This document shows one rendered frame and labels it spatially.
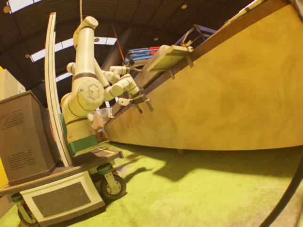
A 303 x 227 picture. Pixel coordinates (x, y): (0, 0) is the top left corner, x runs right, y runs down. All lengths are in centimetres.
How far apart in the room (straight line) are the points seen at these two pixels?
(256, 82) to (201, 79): 34
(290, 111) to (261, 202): 41
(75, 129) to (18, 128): 39
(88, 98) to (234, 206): 79
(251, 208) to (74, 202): 82
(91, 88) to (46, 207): 71
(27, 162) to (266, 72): 131
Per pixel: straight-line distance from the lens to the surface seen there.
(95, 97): 62
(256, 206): 58
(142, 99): 98
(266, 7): 74
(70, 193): 77
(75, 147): 73
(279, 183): 68
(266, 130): 73
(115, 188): 86
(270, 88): 67
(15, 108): 92
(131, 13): 1173
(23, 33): 1174
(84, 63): 74
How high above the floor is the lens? 45
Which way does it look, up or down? 2 degrees up
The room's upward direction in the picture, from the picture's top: 19 degrees counter-clockwise
